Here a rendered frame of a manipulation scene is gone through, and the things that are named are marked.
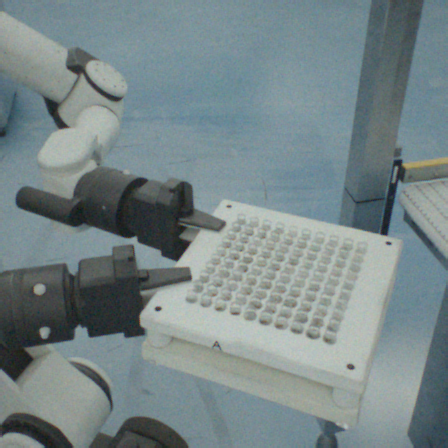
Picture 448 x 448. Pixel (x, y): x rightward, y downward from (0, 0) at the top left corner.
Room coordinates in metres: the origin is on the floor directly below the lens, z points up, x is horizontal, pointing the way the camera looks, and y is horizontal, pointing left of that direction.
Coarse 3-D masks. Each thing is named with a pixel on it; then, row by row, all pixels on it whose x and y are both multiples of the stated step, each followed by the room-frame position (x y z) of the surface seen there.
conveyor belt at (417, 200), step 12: (444, 180) 1.00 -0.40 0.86; (408, 192) 0.97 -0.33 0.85; (420, 192) 0.96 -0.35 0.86; (432, 192) 0.96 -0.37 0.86; (444, 192) 0.96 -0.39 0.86; (408, 204) 0.95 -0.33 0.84; (420, 204) 0.93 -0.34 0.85; (432, 204) 0.92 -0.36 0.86; (444, 204) 0.92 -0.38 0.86; (420, 216) 0.91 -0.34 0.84; (432, 216) 0.89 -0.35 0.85; (444, 216) 0.89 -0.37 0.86; (420, 228) 0.90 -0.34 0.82; (432, 228) 0.87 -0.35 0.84; (444, 228) 0.86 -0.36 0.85; (432, 240) 0.86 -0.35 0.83; (444, 240) 0.84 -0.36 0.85; (444, 252) 0.82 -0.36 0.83
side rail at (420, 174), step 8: (416, 168) 0.99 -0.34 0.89; (424, 168) 0.99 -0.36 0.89; (432, 168) 1.00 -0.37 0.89; (440, 168) 1.00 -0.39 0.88; (400, 176) 1.00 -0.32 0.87; (408, 176) 0.99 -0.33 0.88; (416, 176) 0.99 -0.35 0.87; (424, 176) 0.99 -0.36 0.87; (432, 176) 1.00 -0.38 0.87; (440, 176) 1.00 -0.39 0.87
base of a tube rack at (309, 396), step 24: (384, 312) 0.55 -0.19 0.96; (168, 360) 0.48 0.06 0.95; (192, 360) 0.47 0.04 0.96; (216, 360) 0.47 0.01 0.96; (240, 360) 0.47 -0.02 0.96; (240, 384) 0.45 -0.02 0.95; (264, 384) 0.44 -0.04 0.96; (288, 384) 0.44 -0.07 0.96; (312, 384) 0.44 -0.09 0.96; (312, 408) 0.42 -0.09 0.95; (336, 408) 0.41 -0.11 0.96; (360, 408) 0.42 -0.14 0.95
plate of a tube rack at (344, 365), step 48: (384, 240) 0.63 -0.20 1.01; (192, 288) 0.54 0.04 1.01; (240, 288) 0.54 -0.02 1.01; (288, 288) 0.54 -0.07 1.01; (336, 288) 0.54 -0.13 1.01; (384, 288) 0.54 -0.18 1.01; (192, 336) 0.47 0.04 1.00; (240, 336) 0.46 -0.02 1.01; (288, 336) 0.46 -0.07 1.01; (336, 384) 0.41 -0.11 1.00
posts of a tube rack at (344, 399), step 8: (152, 336) 0.49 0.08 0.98; (160, 336) 0.49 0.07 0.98; (168, 336) 0.49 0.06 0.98; (152, 344) 0.49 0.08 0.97; (160, 344) 0.49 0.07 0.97; (336, 392) 0.42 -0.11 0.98; (344, 392) 0.41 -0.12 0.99; (336, 400) 0.42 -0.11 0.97; (344, 400) 0.41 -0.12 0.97; (352, 400) 0.41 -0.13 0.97
